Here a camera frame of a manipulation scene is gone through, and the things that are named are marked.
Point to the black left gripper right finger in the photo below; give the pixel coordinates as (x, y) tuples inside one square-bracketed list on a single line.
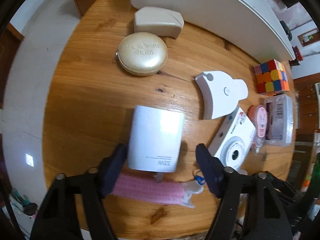
[(265, 217)]

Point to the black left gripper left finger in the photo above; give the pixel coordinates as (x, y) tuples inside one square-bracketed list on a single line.
[(57, 216)]

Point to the white compact camera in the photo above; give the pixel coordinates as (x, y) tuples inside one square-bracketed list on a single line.
[(233, 141)]

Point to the clear plastic floss box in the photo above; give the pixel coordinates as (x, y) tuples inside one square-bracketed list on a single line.
[(279, 128)]

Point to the white power adapter charger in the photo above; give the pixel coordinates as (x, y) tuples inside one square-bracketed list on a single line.
[(155, 140)]

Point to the pink correction tape dispenser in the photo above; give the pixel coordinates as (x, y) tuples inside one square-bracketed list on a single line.
[(258, 116)]

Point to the white fan-shaped device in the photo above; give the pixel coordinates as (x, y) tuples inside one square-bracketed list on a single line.
[(221, 93)]

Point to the multicolour puzzle cube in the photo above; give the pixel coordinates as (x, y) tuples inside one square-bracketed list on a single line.
[(271, 78)]

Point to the white plastic storage bin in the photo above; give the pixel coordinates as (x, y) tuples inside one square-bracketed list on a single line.
[(251, 25)]

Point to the beige rectangular case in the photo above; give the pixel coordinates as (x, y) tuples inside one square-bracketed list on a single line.
[(159, 21)]

